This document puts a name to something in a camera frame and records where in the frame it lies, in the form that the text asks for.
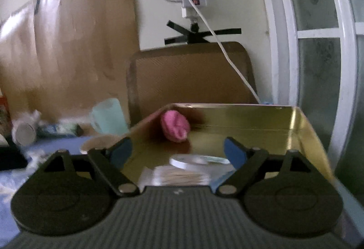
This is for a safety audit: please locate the white power cable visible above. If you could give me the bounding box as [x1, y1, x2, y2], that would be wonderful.
[182, 0, 261, 104]

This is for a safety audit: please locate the green and blue toothpaste box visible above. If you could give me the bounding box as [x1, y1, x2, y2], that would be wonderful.
[37, 123, 83, 137]

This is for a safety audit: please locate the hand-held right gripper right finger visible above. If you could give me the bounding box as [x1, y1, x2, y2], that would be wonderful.
[217, 137, 312, 196]

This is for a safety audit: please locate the pink soft ball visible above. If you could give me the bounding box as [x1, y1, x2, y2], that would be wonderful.
[160, 110, 190, 143]

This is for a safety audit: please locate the clear plastic packet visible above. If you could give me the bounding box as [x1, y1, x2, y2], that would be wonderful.
[138, 166, 213, 188]

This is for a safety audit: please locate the mint green plastic cup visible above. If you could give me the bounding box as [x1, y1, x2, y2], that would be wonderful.
[90, 98, 130, 136]

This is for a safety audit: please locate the pink tin box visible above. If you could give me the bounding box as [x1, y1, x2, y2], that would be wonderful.
[80, 103, 336, 191]

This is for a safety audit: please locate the black tape cross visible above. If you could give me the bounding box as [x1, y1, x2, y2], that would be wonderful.
[164, 20, 242, 45]

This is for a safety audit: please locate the wood pattern board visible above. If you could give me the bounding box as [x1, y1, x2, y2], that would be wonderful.
[0, 0, 140, 127]

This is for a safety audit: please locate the brown mesh chair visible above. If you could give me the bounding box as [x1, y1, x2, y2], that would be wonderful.
[126, 41, 260, 130]

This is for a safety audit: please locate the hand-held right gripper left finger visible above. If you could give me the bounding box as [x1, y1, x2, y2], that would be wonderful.
[42, 137, 140, 197]

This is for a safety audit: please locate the clear jar in plastic bag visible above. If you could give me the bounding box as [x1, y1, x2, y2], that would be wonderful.
[12, 119, 38, 146]

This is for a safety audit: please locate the blue printed tablecloth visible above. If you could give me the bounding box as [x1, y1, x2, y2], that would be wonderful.
[0, 135, 97, 238]

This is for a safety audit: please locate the white window frame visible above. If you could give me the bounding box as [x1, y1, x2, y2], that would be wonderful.
[252, 0, 364, 178]

